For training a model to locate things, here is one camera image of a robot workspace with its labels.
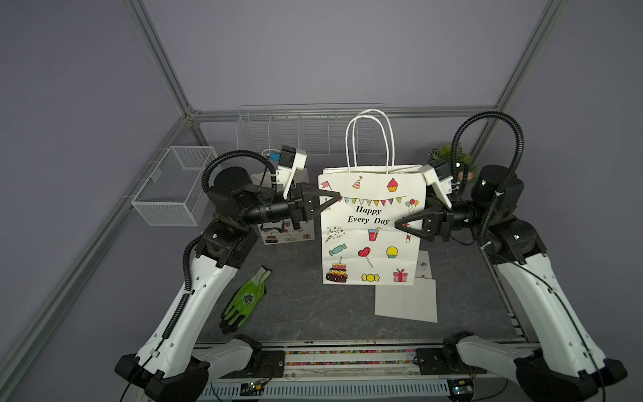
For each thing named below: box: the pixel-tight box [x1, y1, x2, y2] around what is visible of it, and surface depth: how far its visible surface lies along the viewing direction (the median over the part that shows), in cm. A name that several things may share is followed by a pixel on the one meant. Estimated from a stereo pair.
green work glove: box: [219, 265, 273, 334], surface depth 86 cm
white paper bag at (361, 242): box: [318, 108, 430, 286], surface depth 52 cm
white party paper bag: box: [374, 250, 438, 324], surface depth 86 cm
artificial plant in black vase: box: [428, 142, 479, 176], surface depth 98 cm
